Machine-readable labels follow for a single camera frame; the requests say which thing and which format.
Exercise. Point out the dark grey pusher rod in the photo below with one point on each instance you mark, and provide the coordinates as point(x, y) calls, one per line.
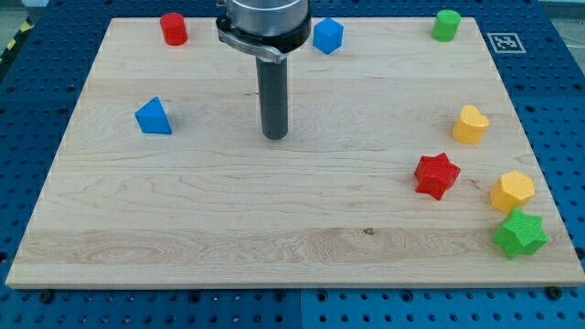
point(273, 96)

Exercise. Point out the red star block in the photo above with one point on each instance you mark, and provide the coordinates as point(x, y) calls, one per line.
point(435, 175)

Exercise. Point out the yellow heart block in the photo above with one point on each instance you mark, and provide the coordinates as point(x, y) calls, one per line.
point(470, 126)

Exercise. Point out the green star block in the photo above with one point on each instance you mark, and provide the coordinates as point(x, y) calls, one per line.
point(520, 233)

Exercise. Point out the blue cube block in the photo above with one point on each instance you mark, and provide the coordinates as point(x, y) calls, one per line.
point(328, 35)

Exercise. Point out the red cylinder block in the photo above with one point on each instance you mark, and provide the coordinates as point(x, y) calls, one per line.
point(173, 27)

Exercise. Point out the blue triangle block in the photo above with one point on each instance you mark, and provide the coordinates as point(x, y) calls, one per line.
point(151, 118)

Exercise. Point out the wooden board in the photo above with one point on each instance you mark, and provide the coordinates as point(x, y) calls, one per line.
point(333, 204)

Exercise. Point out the green cylinder block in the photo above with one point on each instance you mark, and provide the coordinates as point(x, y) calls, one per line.
point(446, 25)

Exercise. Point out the white fiducial marker tag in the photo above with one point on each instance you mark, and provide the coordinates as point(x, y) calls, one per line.
point(506, 43)

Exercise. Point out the yellow hexagon block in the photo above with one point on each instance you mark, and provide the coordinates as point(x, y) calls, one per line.
point(512, 190)

